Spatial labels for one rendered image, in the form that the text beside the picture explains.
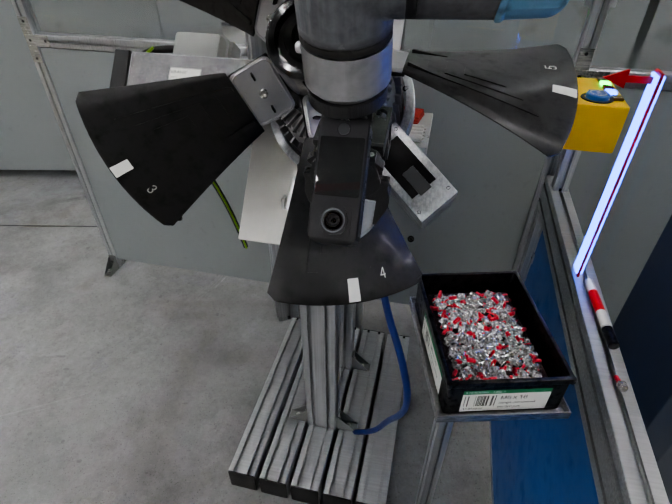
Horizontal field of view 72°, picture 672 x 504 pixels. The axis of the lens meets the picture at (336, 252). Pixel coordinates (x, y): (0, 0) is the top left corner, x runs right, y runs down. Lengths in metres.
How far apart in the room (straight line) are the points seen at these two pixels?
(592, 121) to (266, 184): 0.61
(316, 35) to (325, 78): 0.03
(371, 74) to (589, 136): 0.66
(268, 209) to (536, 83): 0.51
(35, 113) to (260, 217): 2.35
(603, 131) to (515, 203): 0.67
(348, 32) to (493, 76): 0.35
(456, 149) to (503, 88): 0.86
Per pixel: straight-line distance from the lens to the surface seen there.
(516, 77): 0.70
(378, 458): 1.47
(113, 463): 1.69
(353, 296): 0.63
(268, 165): 0.93
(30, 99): 3.11
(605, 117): 0.99
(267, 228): 0.91
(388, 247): 0.67
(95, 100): 0.77
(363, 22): 0.37
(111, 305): 2.17
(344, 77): 0.38
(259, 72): 0.71
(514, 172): 1.56
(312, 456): 1.47
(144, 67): 0.95
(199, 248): 2.04
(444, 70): 0.68
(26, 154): 3.31
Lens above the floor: 1.37
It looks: 38 degrees down
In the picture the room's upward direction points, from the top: straight up
